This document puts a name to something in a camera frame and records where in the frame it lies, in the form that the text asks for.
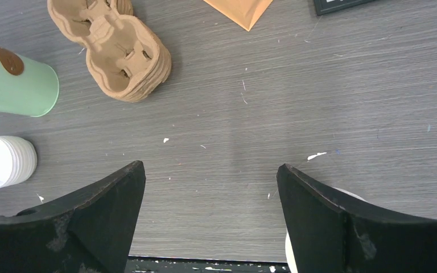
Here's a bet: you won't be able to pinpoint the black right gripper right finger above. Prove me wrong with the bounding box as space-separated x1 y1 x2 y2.
277 164 437 272

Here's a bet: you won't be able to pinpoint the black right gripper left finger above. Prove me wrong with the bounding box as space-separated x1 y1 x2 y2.
0 160 146 272

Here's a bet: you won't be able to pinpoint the stacked paper coffee cups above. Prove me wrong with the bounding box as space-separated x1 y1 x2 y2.
285 187 367 273

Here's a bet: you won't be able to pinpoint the brown paper takeout bag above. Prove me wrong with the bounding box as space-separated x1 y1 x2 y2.
204 0 272 31

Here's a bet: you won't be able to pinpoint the white cup lid stack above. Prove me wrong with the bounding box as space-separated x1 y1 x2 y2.
0 136 38 188

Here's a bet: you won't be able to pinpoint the green straw holder cup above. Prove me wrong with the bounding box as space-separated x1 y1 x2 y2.
0 47 60 117

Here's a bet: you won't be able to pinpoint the brown cardboard cup carrier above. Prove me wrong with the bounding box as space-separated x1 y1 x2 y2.
47 0 172 102

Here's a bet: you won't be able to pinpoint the black white checkerboard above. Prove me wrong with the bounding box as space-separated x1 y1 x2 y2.
313 0 373 16

